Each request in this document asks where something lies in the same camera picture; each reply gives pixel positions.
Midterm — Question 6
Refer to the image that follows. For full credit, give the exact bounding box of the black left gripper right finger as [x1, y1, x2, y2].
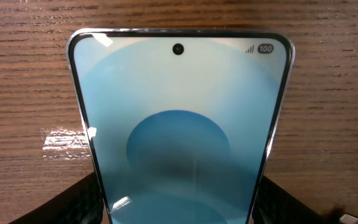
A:
[252, 176, 337, 224]

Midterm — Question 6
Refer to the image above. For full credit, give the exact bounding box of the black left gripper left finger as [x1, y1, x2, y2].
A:
[10, 172, 104, 224]

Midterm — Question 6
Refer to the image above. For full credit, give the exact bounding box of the blue Galaxy S25 smartphone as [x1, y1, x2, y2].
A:
[66, 28, 295, 223]

